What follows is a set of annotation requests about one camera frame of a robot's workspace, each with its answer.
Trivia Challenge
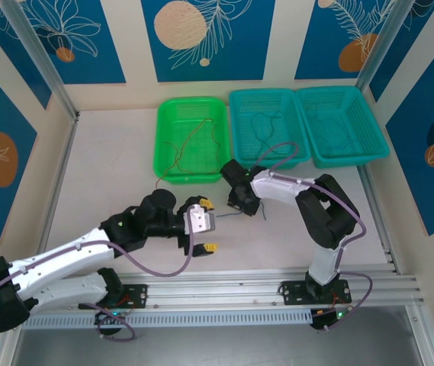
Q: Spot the aluminium corner post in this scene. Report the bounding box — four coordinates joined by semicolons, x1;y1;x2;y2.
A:
1;0;80;123
355;0;410;91

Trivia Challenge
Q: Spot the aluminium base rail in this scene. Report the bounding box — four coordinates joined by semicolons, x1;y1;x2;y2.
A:
5;270;426;316

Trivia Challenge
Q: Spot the teal plastic basket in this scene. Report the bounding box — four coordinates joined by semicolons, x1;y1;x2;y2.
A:
228;89;313;172
294;85;391;169

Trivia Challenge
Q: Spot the green plastic basket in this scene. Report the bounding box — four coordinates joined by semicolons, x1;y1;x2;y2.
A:
152;95;233;187

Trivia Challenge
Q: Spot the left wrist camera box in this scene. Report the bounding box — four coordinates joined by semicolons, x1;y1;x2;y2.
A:
182;204;217;235

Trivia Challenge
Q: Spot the dark blue cable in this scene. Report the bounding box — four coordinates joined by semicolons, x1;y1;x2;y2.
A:
249;111;283;153

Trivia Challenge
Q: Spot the teal cable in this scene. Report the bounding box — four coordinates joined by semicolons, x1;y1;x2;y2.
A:
310;108;359;153

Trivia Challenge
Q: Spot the white slotted cable duct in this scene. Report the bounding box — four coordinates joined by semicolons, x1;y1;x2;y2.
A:
21;309;313;331

